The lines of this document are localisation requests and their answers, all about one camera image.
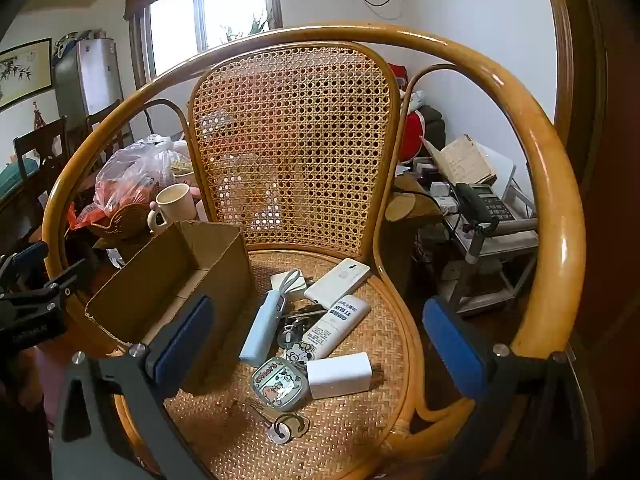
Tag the black desk telephone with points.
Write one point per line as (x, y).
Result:
(482, 202)

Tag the worn brown notebook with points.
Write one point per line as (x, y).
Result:
(465, 160)

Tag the grey refrigerator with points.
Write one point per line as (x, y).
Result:
(95, 75)

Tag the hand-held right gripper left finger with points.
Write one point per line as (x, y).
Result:
(185, 342)

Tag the woven basket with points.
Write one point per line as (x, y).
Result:
(125, 223)

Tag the rattan chair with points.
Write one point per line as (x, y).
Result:
(295, 160)

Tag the framed painting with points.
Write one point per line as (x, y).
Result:
(25, 70)

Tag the wooden log stool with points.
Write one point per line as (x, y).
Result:
(400, 207)

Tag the clear plastic bag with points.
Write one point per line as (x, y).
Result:
(130, 170)

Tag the white metal cart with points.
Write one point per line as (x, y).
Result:
(500, 260)

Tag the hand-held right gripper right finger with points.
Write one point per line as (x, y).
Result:
(452, 350)

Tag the cream mug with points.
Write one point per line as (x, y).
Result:
(175, 207)

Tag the cartoon print tin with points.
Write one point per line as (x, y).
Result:
(277, 385)

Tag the window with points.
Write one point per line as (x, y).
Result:
(220, 5)

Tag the white panel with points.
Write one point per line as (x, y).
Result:
(505, 165)

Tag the white power strip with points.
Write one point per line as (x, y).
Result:
(440, 195)

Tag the light blue stick device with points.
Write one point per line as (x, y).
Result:
(260, 330)

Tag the white printed bottle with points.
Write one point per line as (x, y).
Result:
(332, 327)

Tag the dark wooden dining chair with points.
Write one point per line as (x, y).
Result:
(42, 145)
(107, 127)

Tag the cardboard box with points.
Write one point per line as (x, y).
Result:
(150, 272)

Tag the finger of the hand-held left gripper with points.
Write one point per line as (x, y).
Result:
(27, 262)
(65, 277)

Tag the red cushion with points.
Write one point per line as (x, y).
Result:
(412, 132)

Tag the bunch of keys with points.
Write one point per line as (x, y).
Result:
(295, 317)

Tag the white charger cube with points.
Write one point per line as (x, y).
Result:
(340, 375)

